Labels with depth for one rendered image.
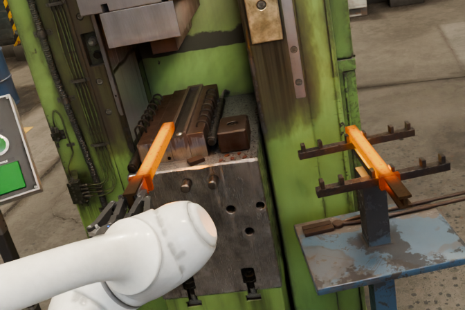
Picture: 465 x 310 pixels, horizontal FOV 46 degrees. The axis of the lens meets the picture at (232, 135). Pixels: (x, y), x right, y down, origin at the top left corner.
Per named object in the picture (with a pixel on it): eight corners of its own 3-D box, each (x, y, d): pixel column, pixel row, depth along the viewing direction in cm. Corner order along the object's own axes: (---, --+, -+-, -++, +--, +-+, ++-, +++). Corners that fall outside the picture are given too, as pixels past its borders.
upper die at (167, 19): (180, 36, 145) (172, 0, 141) (108, 48, 148) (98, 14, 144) (200, 5, 183) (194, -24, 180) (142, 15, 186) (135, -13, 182)
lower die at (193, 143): (208, 156, 159) (202, 129, 156) (142, 165, 162) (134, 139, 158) (221, 104, 197) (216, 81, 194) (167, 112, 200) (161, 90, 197)
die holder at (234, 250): (282, 287, 169) (257, 158, 152) (162, 299, 174) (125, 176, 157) (279, 194, 220) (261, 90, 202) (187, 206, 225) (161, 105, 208)
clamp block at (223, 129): (250, 149, 157) (245, 129, 155) (221, 153, 158) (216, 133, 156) (251, 133, 168) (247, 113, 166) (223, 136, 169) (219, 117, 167)
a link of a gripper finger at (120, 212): (119, 242, 102) (112, 243, 102) (129, 210, 112) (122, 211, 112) (113, 224, 100) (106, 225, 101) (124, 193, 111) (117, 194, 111)
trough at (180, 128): (186, 135, 157) (185, 131, 156) (168, 138, 158) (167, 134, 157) (203, 87, 195) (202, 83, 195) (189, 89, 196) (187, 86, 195)
